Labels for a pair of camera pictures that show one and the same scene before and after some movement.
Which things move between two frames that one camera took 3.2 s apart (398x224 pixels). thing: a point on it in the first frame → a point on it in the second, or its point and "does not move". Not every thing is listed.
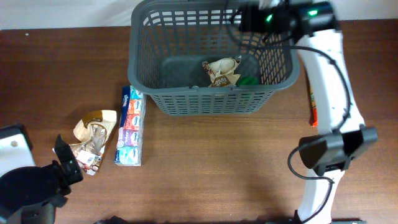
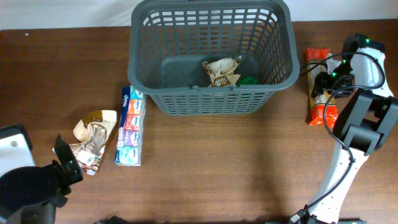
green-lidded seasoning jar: (249, 80) does not move
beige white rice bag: (221, 71) does not move
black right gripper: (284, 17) → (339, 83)
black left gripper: (70, 168) does not move
